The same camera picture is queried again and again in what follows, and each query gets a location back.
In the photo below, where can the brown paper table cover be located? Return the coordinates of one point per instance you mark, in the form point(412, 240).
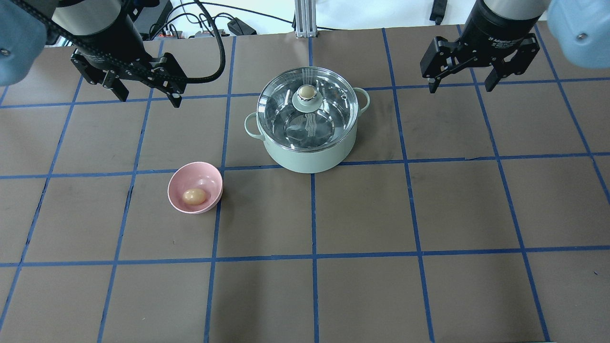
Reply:
point(462, 216)

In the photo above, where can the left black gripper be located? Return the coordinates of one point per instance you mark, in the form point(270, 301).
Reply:
point(108, 39)

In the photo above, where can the pink bowl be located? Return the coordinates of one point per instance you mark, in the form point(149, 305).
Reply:
point(195, 175)

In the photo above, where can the aluminium frame post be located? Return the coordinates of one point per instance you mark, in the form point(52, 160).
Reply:
point(305, 19)

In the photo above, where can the glass pot lid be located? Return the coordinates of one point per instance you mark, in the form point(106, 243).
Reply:
point(309, 109)

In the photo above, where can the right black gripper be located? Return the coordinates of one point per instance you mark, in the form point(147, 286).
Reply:
point(495, 27)

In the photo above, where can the black power adapter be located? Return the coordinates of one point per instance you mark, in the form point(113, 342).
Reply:
point(240, 28)

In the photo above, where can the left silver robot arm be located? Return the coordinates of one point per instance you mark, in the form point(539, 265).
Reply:
point(28, 25)

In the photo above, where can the mint green cooking pot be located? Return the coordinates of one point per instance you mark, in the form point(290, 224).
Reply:
point(303, 162)

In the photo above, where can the brown egg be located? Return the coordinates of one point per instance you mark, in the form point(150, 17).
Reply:
point(194, 196)

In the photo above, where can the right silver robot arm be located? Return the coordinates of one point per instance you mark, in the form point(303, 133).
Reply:
point(581, 27)

